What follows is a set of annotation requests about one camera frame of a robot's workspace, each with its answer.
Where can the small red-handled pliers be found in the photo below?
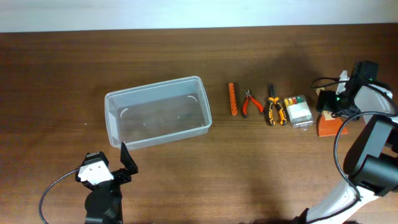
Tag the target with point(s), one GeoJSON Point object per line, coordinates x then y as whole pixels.
{"type": "Point", "coordinates": [249, 98]}

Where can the wooden-handled orange scraper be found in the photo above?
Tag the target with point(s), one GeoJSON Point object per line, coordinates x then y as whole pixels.
{"type": "Point", "coordinates": [331, 127]}

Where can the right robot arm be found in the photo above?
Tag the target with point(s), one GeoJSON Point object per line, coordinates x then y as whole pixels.
{"type": "Point", "coordinates": [367, 172]}

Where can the clear screwdriver bit case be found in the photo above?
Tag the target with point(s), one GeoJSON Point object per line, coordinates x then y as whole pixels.
{"type": "Point", "coordinates": [298, 112]}

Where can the orange perforated strip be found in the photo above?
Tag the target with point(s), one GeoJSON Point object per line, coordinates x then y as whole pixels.
{"type": "Point", "coordinates": [232, 97]}

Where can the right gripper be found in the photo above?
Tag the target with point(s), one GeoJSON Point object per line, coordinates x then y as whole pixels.
{"type": "Point", "coordinates": [325, 101]}

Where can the orange black long-nose pliers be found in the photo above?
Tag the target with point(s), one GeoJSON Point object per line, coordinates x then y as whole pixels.
{"type": "Point", "coordinates": [273, 103]}

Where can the clear plastic container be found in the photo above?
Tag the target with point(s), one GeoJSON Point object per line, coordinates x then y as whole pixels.
{"type": "Point", "coordinates": [157, 113]}

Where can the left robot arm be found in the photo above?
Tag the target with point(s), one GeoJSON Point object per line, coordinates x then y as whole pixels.
{"type": "Point", "coordinates": [104, 203]}

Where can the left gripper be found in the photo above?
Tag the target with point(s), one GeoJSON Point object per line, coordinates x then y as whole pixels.
{"type": "Point", "coordinates": [120, 177]}

